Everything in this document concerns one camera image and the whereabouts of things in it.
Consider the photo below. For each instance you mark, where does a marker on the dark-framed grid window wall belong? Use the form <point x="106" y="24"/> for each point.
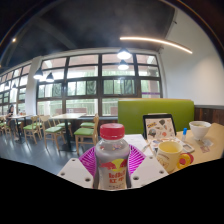
<point x="83" y="88"/>

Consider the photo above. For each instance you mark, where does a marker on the small white flat device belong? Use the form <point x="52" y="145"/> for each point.
<point x="188" y="147"/>

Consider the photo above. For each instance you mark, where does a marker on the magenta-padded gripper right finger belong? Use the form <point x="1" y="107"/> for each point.
<point x="148" y="170"/>

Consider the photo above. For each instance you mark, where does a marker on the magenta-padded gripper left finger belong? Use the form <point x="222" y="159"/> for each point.
<point x="75" y="171"/>

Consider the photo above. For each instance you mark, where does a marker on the long linear ceiling light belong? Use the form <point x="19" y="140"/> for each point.
<point x="156" y="41"/>

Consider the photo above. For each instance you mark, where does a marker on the large wooden dining table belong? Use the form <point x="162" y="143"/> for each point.
<point x="68" y="116"/>

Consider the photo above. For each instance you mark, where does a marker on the small wooden dining table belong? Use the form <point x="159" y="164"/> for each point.
<point x="20" y="116"/>

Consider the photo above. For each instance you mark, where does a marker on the red-capped clear drink bottle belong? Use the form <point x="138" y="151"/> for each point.
<point x="111" y="160"/>

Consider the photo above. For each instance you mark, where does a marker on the small printed paper card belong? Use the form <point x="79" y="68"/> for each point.
<point x="204" y="146"/>

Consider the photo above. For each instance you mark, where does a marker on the small blue-capped white bottle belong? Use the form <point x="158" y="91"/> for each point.
<point x="184" y="133"/>

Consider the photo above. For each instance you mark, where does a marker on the person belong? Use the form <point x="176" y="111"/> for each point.
<point x="10" y="115"/>

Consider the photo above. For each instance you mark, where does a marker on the flat round red coaster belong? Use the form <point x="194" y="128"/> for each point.
<point x="191" y="157"/>

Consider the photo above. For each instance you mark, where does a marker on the green upholstered booth backrest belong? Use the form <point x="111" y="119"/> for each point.
<point x="133" y="115"/>

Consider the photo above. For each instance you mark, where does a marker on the wooden chairs with green seats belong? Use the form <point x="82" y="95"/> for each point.
<point x="85" y="131"/>

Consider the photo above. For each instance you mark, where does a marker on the yellow mug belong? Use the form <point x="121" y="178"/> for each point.
<point x="168" y="156"/>

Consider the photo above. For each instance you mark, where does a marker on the white bowl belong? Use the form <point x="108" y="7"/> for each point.
<point x="200" y="130"/>

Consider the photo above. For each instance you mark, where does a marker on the black pendant ceiling lamps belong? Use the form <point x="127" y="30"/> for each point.
<point x="124" y="54"/>

